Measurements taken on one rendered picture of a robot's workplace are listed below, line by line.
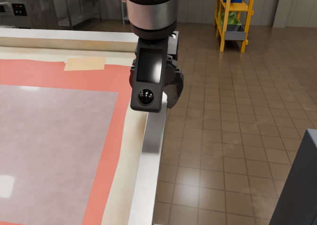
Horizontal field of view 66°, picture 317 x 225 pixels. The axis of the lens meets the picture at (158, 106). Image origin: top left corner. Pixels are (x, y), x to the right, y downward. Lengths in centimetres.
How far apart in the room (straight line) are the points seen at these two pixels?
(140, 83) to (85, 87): 27
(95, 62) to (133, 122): 22
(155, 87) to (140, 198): 18
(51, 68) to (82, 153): 28
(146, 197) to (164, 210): 152
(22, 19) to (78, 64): 428
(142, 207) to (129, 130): 17
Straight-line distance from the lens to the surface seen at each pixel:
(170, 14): 35
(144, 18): 34
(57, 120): 58
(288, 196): 85
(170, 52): 42
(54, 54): 74
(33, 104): 64
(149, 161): 45
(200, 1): 739
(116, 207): 47
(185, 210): 195
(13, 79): 73
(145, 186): 43
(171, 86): 45
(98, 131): 53
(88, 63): 68
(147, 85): 36
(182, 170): 221
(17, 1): 490
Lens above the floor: 158
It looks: 31 degrees down
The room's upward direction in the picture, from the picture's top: straight up
